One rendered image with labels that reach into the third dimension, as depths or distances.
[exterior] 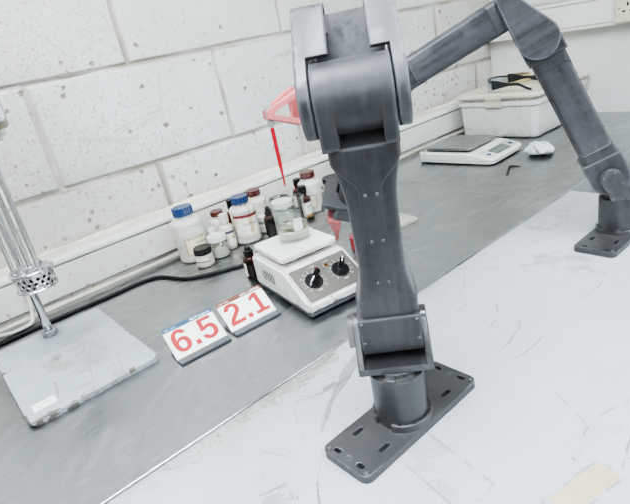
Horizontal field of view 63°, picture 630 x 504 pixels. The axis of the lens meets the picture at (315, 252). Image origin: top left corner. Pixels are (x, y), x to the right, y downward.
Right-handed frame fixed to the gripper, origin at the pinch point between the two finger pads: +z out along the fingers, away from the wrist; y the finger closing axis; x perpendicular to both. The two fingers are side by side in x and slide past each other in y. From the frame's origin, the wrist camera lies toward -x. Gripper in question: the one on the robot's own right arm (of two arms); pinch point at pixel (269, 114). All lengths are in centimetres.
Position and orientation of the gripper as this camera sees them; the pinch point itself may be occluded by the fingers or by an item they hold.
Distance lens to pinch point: 92.5
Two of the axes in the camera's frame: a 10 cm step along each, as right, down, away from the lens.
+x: 1.8, 9.1, 3.8
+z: -8.3, 3.5, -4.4
